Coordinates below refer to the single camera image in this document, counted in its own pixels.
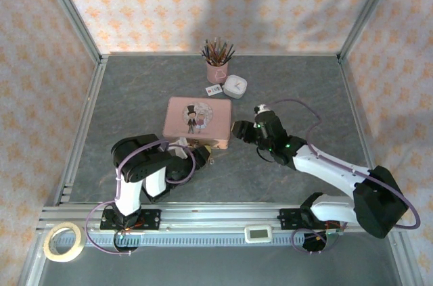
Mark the aluminium frame floor rail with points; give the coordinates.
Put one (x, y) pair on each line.
(354, 105)
(89, 103)

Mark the small silver key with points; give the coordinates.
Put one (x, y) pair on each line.
(212, 161)

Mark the aluminium frame corner post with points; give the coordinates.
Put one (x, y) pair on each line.
(75, 19)
(366, 12)

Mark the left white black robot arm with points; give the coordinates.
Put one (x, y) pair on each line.
(130, 194)

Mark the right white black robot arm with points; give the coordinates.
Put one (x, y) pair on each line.
(324, 164)

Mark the white digital display device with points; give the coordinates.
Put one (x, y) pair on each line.
(258, 233)

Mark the bundle of coloured pencils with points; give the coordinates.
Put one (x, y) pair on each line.
(216, 52)

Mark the masking tape roll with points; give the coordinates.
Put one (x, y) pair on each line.
(65, 258)

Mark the pink illustrated tin box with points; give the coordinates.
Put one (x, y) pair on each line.
(216, 113)

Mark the pink pencil cup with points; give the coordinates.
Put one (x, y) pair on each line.
(216, 74)

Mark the small brass padlock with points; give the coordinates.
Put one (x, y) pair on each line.
(210, 148)

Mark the white square clock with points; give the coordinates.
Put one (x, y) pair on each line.
(235, 87)

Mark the small white printed card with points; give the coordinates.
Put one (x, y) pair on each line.
(213, 90)

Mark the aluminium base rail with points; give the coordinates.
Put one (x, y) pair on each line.
(220, 215)

